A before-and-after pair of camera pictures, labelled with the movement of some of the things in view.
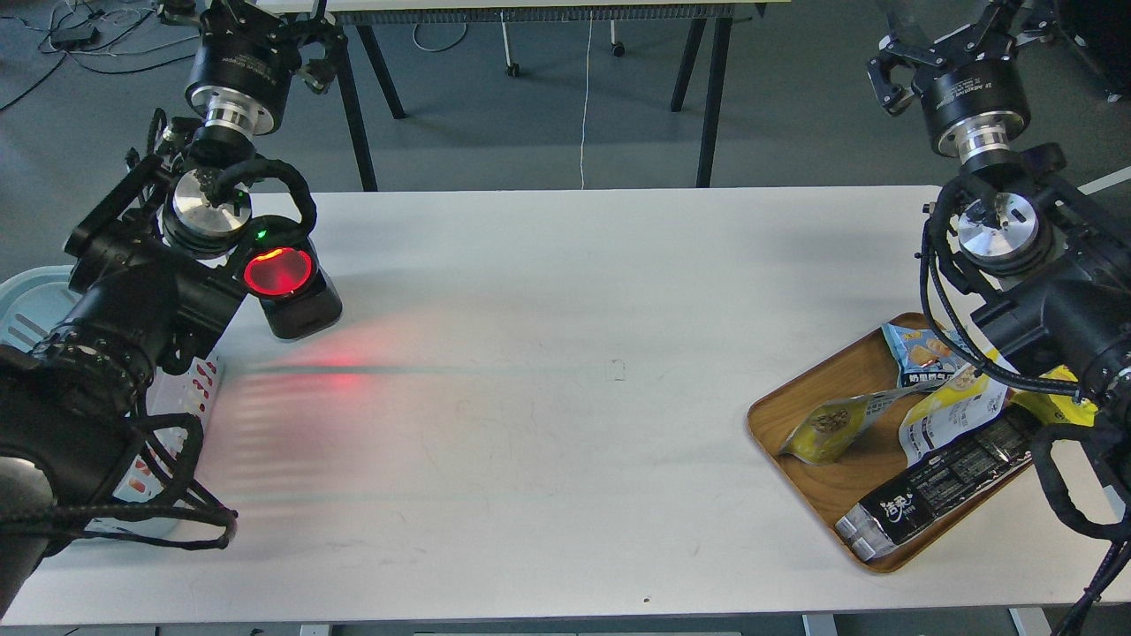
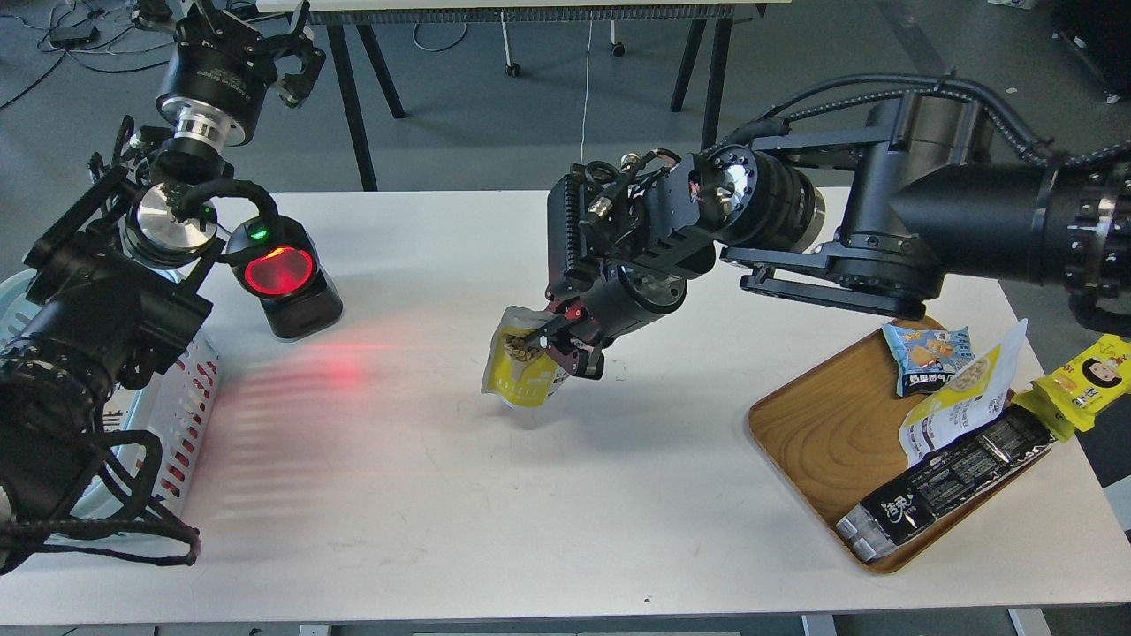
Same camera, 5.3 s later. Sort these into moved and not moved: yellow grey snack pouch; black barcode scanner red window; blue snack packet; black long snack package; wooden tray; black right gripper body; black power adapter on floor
Moved: black right gripper body; yellow grey snack pouch
Not moved: blue snack packet; black barcode scanner red window; black power adapter on floor; wooden tray; black long snack package
